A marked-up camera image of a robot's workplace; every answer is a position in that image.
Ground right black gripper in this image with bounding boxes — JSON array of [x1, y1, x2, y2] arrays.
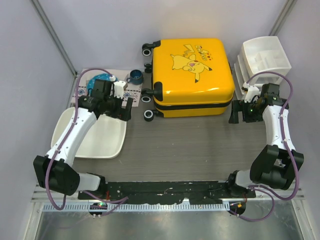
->
[[228, 99, 263, 124]]

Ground yellow Pikachu hard suitcase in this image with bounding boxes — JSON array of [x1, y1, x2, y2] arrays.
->
[[140, 38, 235, 122]]

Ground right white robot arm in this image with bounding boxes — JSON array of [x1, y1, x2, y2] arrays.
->
[[225, 83, 304, 198]]

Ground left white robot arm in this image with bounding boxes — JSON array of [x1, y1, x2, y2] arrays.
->
[[33, 79, 133, 200]]

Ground patterned white placemat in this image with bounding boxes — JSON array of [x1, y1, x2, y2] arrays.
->
[[78, 69, 142, 107]]

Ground dark blue ceramic cup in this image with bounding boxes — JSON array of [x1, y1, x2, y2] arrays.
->
[[126, 69, 144, 85]]

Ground blue polka dot plate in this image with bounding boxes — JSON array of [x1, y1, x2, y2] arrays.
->
[[86, 73, 111, 94]]

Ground white square tray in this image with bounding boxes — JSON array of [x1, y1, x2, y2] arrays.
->
[[50, 107, 127, 160]]

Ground white plastic drawer organizer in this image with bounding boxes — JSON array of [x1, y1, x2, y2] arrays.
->
[[232, 36, 292, 100]]

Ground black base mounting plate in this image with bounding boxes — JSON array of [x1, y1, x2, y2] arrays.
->
[[78, 181, 256, 205]]

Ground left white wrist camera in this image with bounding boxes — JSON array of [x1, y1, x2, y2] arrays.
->
[[109, 75, 128, 99]]

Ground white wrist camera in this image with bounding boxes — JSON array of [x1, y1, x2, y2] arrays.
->
[[109, 75, 128, 99], [242, 82, 260, 103]]

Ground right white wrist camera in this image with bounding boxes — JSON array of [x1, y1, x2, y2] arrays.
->
[[242, 82, 260, 103]]

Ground white slotted cable duct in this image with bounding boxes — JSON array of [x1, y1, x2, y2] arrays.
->
[[42, 201, 230, 212]]

